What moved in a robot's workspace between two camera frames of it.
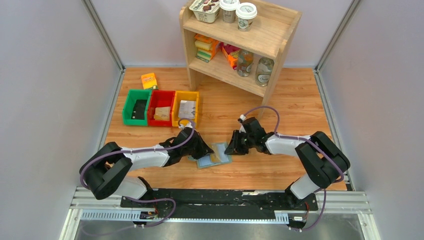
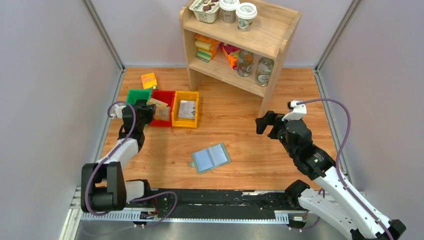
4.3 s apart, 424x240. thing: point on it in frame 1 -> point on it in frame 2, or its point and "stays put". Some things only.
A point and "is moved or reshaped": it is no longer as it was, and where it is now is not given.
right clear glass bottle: [265, 65] stays put
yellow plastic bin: [178, 96] stays put
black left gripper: [197, 145] -> [145, 110]
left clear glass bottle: [245, 62] stays put
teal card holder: [218, 157] is moved or reshaped
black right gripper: [240, 140] -> [274, 126]
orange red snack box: [232, 53] stays put
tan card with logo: [163, 113] stays put
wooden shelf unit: [246, 60] stays put
